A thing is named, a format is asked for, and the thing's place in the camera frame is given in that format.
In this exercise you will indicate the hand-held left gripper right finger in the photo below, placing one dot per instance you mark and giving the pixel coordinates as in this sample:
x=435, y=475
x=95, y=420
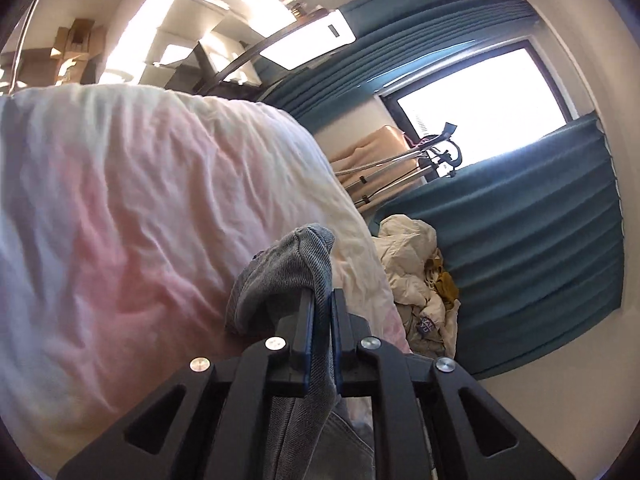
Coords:
x=334, y=340

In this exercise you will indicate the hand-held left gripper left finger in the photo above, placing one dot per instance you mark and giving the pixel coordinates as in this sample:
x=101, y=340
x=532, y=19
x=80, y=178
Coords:
x=309, y=332

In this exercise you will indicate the grey denim shorts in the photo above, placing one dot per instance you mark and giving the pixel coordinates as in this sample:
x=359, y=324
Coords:
x=280, y=270

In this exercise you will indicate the grey garment with purple label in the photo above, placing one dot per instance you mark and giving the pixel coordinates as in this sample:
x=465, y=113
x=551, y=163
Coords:
x=425, y=327

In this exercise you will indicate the cream crumpled duvet pile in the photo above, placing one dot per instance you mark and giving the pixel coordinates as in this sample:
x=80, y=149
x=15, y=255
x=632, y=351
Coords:
x=405, y=260

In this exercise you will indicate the mustard yellow cloth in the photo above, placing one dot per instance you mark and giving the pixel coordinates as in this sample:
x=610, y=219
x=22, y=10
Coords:
x=447, y=287

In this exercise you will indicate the metal tripod stand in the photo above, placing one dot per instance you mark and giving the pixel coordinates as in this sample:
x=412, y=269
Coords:
x=400, y=165

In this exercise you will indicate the teal curtain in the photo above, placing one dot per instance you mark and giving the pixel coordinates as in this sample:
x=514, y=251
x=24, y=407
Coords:
x=400, y=45
x=525, y=260

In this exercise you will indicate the window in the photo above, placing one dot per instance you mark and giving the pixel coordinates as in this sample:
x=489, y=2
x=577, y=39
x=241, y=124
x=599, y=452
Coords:
x=480, y=100

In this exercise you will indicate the white box appliance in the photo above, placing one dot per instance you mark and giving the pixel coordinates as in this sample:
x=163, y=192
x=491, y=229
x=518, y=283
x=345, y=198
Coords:
x=310, y=40

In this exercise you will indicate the cardboard boxes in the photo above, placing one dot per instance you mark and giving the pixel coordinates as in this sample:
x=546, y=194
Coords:
x=75, y=45

